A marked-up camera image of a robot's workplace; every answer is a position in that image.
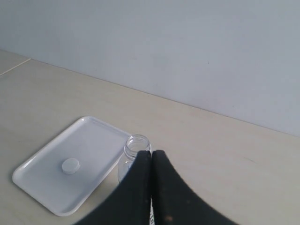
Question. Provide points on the white rectangular plastic tray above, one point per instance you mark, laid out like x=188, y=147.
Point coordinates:
x=97, y=146

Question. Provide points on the clear plastic drink bottle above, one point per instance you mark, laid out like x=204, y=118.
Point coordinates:
x=131, y=157

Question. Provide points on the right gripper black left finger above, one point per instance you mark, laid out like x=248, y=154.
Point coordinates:
x=107, y=213

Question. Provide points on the white bottle cap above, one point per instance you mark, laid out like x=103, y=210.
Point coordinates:
x=70, y=166

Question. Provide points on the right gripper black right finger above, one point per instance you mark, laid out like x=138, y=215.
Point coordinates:
x=174, y=202

